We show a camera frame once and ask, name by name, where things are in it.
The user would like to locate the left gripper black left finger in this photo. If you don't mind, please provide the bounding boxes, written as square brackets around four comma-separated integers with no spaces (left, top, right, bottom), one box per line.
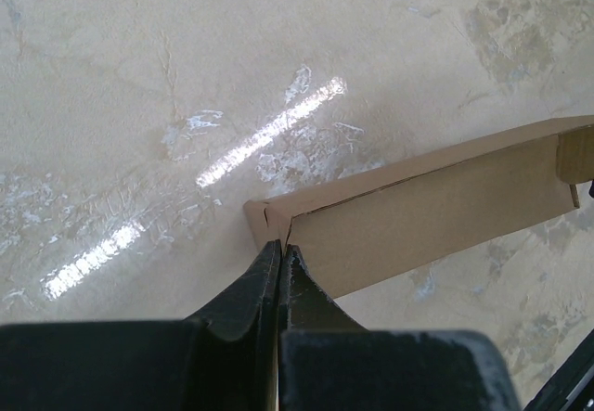
[1,241,282,410]

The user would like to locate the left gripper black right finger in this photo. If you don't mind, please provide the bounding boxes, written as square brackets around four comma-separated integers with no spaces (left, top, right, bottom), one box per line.
[278,246,521,410]

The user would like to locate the large brown cardboard box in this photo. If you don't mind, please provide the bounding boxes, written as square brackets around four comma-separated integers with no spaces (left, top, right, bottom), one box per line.
[244,116,593,298]

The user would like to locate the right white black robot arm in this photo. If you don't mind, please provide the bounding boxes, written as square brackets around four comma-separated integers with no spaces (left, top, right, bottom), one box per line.
[516,183,593,410]

